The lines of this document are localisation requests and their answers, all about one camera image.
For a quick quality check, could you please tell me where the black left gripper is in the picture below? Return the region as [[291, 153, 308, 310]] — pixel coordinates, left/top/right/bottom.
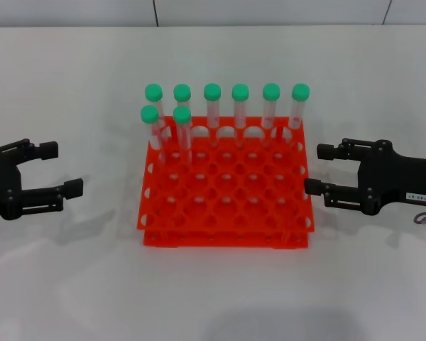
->
[[0, 138, 84, 222]]

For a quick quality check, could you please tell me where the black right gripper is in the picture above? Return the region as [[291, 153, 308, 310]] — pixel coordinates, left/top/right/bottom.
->
[[304, 138, 426, 217]]

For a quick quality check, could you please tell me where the green-capped clear test tube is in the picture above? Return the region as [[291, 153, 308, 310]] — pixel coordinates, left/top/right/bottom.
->
[[231, 83, 251, 147], [261, 83, 282, 147], [203, 83, 222, 147], [140, 104, 168, 165], [144, 83, 173, 143], [286, 83, 311, 145], [173, 105, 194, 167], [173, 84, 193, 138]]

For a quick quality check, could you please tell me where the orange test tube rack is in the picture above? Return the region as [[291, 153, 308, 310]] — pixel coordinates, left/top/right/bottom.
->
[[136, 116, 317, 251]]

